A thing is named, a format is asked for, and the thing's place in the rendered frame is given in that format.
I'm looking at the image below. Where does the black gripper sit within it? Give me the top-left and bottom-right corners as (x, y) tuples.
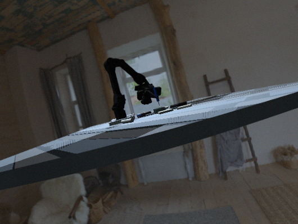
(137, 86), (161, 100)

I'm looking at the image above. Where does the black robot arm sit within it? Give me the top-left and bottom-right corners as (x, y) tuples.
(103, 58), (154, 120)

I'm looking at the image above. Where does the dark grey keyboard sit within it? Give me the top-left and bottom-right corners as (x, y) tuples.
(153, 107), (166, 114)

